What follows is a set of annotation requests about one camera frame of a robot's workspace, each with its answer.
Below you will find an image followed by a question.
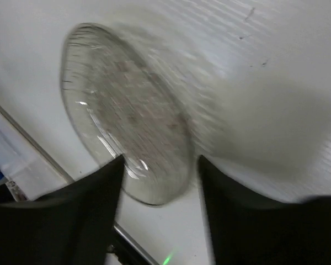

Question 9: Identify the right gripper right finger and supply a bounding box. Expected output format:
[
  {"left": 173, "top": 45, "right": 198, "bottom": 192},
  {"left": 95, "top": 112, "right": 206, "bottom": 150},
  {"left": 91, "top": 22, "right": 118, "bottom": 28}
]
[{"left": 197, "top": 156, "right": 331, "bottom": 264}]

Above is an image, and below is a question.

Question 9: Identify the clear glass plate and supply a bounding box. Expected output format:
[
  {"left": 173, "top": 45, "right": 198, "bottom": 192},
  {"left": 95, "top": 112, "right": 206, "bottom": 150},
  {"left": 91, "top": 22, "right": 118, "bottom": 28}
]
[{"left": 60, "top": 23, "right": 195, "bottom": 206}]

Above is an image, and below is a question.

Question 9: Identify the aluminium table rail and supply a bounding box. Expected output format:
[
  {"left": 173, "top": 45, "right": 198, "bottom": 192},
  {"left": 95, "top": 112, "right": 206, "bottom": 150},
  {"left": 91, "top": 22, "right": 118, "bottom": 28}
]
[{"left": 0, "top": 106, "right": 157, "bottom": 264}]

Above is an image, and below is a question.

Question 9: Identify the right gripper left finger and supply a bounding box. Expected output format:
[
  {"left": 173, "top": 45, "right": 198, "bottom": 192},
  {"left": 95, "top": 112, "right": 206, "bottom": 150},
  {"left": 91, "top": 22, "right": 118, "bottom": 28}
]
[{"left": 0, "top": 156, "right": 125, "bottom": 264}]

